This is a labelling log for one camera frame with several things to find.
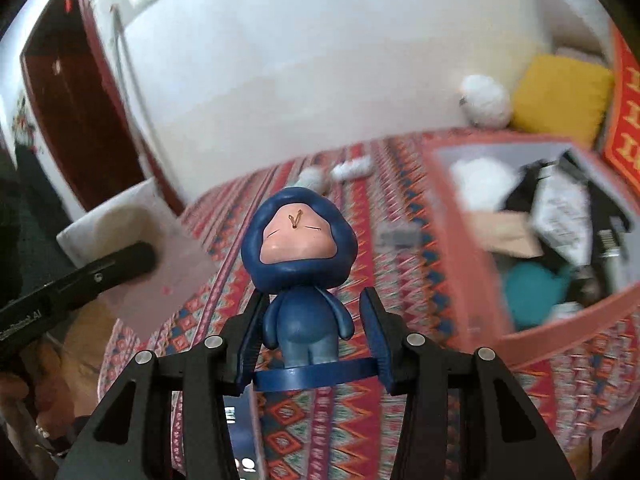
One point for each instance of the smartphone with pink case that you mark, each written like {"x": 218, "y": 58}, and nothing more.
{"x": 244, "y": 429}

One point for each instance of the grey packaged puff card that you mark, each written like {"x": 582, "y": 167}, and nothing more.
{"x": 560, "y": 213}

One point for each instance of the pink cardboard box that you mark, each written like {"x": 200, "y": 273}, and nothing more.
{"x": 481, "y": 317}

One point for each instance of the grey cylinder tube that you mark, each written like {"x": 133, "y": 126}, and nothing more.
{"x": 399, "y": 236}

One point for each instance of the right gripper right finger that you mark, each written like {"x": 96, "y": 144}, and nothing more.
{"x": 501, "y": 433}

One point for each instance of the red recruitment sign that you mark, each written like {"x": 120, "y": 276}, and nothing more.
{"x": 621, "y": 143}

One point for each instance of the patterned red bedspread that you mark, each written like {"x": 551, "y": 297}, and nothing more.
{"x": 352, "y": 431}

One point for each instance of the small wooden board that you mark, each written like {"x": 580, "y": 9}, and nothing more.
{"x": 504, "y": 232}

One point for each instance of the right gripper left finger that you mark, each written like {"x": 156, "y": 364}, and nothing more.
{"x": 164, "y": 418}

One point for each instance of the yellow cushion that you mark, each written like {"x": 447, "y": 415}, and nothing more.
{"x": 564, "y": 97}

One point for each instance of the blue hooded figurine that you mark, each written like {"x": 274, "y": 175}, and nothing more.
{"x": 297, "y": 249}

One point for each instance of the white bear plush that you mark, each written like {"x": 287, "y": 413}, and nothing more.
{"x": 484, "y": 183}

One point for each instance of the grey felt ball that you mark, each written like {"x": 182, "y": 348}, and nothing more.
{"x": 315, "y": 178}

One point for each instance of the white fluffy chick plush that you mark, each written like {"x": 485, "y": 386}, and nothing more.
{"x": 484, "y": 102}

